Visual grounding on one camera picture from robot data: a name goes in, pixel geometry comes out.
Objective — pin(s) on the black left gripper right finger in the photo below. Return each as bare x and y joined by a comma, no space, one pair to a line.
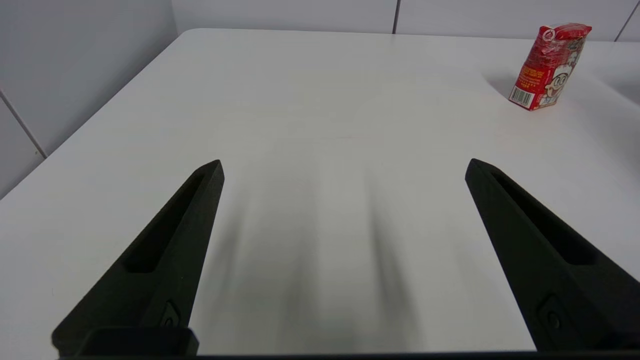
540,280

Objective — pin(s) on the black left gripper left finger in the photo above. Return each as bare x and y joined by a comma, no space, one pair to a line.
165,260

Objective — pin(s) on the red milk carton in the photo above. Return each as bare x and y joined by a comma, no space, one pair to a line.
545,70

